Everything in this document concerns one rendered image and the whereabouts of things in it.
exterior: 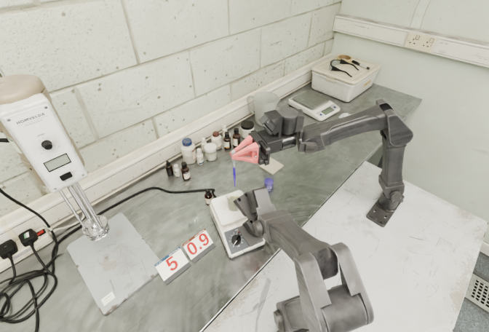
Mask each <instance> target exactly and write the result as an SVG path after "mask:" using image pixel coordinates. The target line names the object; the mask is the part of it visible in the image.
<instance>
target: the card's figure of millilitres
mask: <svg viewBox="0 0 489 332"><path fill-rule="evenodd" d="M211 242H212V241H211V240H210V238H209V237H208V235H207V233H206V231H204V232H202V233H201V234H200V235H198V236H197V237H195V238H194V239H193V240H192V241H190V242H189V243H187V244H186V245H184V247H185V249H186V250H187V252H188V254H189V255H190V257H193V256H194V255H195V254H197V253H198V252H199V251H200V250H201V249H203V248H204V247H206V246H207V245H208V244H210V243H211Z"/></svg>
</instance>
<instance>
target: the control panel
mask: <svg viewBox="0 0 489 332"><path fill-rule="evenodd" d="M239 227H240V226H239ZM239 227H237V228H235V229H231V230H229V231H227V232H224V234H225V237H226V241H227V243H228V247H229V250H230V252H231V254H234V253H237V252H239V251H241V250H244V249H246V248H248V247H249V245H248V244H247V243H246V240H245V239H244V237H243V236H242V235H241V234H240V233H238V228H239ZM234 235H240V237H241V242H240V243H239V244H238V245H234V244H233V243H232V242H231V238H232V237H233V236H234Z"/></svg>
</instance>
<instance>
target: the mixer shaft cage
mask: <svg viewBox="0 0 489 332"><path fill-rule="evenodd" d="M74 187H75V188H74ZM69 188H70V189H71V191H72V192H73V194H74V196H75V198H76V199H77V200H78V202H79V204H80V205H81V207H82V209H83V210H84V212H85V213H86V215H87V217H88V218H89V219H87V220H86V221H85V222H84V223H83V221H82V220H81V219H80V217H79V215H78V214H77V212H76V211H75V210H74V208H73V206H72V205H71V203H70V202H69V201H68V198H67V197H66V195H65V194H64V193H63V191H62V190H60V191H59V192H60V194H61V196H62V197H63V199H64V200H65V202H66V203H67V205H68V206H69V208H70V209H71V211H72V212H73V214H74V215H75V216H76V218H77V219H78V221H79V223H80V224H81V225H82V228H81V230H82V232H83V233H84V235H86V236H87V238H88V239H89V240H92V241H96V240H100V239H102V238H104V237H105V236H106V235H107V233H108V232H109V230H110V226H109V224H108V220H107V218H106V217H105V216H98V215H97V213H96V212H95V210H94V209H93V207H92V205H91V204H90V201H89V200H88V199H87V196H86V195H85V193H84V192H83V190H82V188H81V187H80V185H79V182H76V183H74V184H72V185H70V186H69ZM75 189H76V190H77V192H78V194H77V192H76V190H75ZM79 196H80V197H81V198H80V197H79ZM82 201H83V202H84V203H83V202H82ZM85 205H86V207H87V209H88V210H87V209H86V207H85ZM88 211H89V212H90V213H89V212H88ZM90 214H91V215H92V216H91V215H90Z"/></svg>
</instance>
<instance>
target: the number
mask: <svg viewBox="0 0 489 332"><path fill-rule="evenodd" d="M186 261H187V260H186V258H185V256H184V255H183V253H182V252H181V250H178V251H177V252H175V253H173V254H172V255H171V256H170V257H169V258H167V259H166V260H164V261H163V262H162V263H160V264H159V265H158V266H156V267H157V269H158V270H159V272H160V274H161V275H162V277H163V278H165V277H167V276H168V275H169V274H171V273H172V272H174V271H175V270H176V269H177V268H178V267H179V266H181V265H182V264H184V263H185V262H186Z"/></svg>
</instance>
